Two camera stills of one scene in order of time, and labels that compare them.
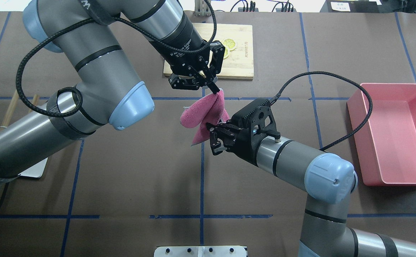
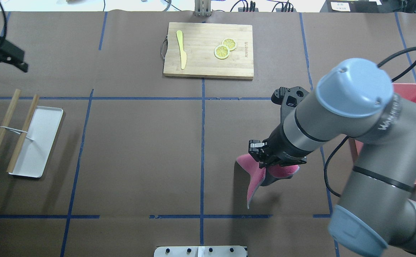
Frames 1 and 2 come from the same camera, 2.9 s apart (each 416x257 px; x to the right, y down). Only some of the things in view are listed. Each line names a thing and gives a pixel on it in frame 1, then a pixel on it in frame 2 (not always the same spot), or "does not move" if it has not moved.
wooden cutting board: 239,64 does not move
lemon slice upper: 230,43 does not move
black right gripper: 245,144 to 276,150
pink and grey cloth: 210,109 to 264,176
